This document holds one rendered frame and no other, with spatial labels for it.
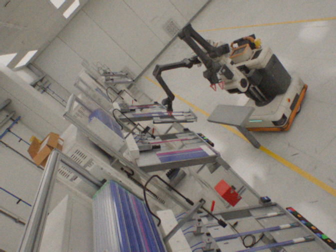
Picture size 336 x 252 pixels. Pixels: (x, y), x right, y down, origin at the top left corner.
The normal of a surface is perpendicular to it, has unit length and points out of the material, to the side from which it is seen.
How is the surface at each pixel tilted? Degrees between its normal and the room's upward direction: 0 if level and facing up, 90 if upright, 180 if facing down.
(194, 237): 47
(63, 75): 90
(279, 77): 90
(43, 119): 90
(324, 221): 0
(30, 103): 90
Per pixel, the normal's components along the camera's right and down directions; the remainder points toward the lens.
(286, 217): 0.04, -0.96
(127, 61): 0.28, 0.29
